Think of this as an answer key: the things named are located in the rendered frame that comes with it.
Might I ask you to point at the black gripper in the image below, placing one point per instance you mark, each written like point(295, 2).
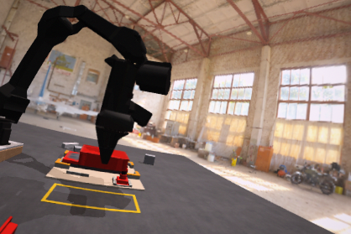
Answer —
point(111, 124)

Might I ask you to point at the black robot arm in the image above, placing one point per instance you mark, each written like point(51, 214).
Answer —
point(53, 29)

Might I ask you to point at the yellow rectangular outline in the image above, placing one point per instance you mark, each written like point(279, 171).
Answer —
point(88, 207)

